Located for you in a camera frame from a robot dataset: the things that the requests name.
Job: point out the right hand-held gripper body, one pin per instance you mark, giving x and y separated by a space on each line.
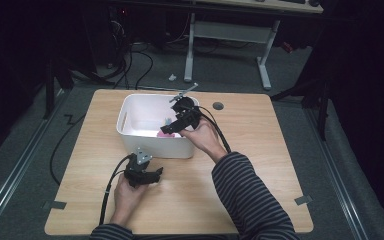
188 115

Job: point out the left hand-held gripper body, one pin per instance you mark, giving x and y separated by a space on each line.
135 173

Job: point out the white plastic storage bin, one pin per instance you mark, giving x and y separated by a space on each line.
153 148

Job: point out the person's left hand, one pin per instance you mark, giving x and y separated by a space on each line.
128 198

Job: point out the person's right hand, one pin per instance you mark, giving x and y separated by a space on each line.
205 138

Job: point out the white paper scrap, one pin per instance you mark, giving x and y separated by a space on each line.
172 77

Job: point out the grey tape piece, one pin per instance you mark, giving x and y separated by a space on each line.
303 200
56 205

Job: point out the white-legged wooden desk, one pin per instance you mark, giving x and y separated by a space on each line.
233 31

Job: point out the black metal stand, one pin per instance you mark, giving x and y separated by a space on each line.
50 90
321 106

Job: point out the red object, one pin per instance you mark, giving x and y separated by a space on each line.
287 47

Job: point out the black keyboard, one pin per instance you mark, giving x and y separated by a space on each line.
292 1

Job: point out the black computer mouse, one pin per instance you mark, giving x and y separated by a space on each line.
314 3

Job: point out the metal floor rail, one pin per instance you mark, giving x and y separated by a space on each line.
336 173
16 163

